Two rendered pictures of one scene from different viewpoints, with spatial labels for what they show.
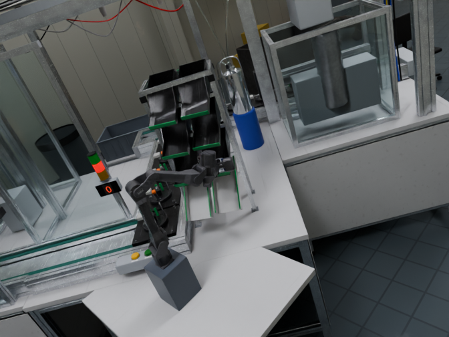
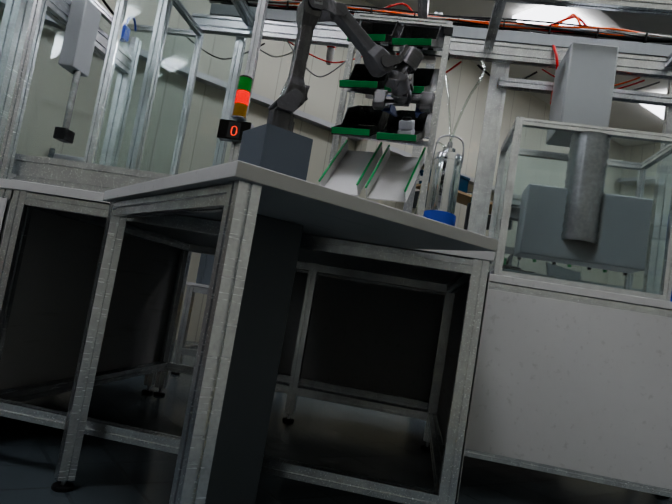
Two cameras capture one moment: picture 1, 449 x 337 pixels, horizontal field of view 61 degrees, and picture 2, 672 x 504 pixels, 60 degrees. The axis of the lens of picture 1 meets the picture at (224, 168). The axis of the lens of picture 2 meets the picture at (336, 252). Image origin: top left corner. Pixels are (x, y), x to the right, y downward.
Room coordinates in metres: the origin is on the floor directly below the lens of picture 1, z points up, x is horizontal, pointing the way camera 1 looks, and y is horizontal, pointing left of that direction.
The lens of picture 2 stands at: (-0.22, 0.14, 0.65)
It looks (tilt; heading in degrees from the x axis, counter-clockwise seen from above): 5 degrees up; 1
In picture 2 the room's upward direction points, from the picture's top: 10 degrees clockwise
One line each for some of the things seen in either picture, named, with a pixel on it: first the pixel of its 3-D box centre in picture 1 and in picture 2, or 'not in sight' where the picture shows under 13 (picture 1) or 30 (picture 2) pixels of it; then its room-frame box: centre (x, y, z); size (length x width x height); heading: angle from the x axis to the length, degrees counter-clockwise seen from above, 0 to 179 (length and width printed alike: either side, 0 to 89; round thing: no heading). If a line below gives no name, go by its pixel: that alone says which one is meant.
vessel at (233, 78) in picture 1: (235, 84); (445, 174); (2.45, -0.25, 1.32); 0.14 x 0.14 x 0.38
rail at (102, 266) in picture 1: (107, 263); (169, 189); (1.62, 0.74, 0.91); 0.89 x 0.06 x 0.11; 83
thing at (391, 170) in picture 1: (359, 166); (577, 392); (2.36, -0.96, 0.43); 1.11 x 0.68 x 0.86; 83
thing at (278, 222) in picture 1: (171, 196); (288, 245); (2.17, 0.39, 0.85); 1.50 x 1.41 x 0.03; 83
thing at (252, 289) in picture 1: (190, 288); (279, 218); (1.32, 0.33, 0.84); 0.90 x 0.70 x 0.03; 36
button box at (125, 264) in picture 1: (137, 261); not in sight; (1.53, 0.56, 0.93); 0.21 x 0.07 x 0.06; 83
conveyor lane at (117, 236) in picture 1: (110, 243); not in sight; (1.79, 0.74, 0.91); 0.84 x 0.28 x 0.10; 83
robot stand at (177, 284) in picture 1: (173, 278); (271, 171); (1.29, 0.37, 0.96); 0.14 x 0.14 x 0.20; 36
